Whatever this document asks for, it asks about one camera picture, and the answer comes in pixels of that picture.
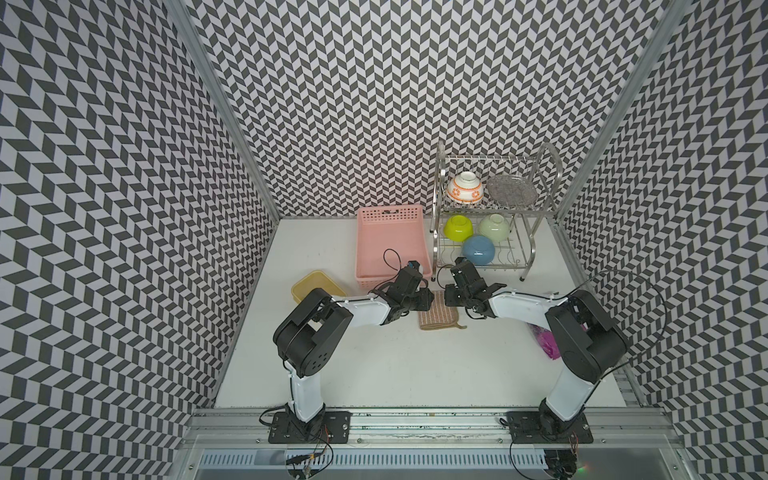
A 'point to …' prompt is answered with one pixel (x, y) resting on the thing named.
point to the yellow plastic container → (316, 280)
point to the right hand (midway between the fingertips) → (451, 295)
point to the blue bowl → (478, 249)
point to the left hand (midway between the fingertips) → (428, 297)
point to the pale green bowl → (494, 226)
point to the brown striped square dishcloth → (439, 316)
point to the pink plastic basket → (388, 238)
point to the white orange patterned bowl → (465, 188)
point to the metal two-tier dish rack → (486, 207)
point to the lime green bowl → (458, 228)
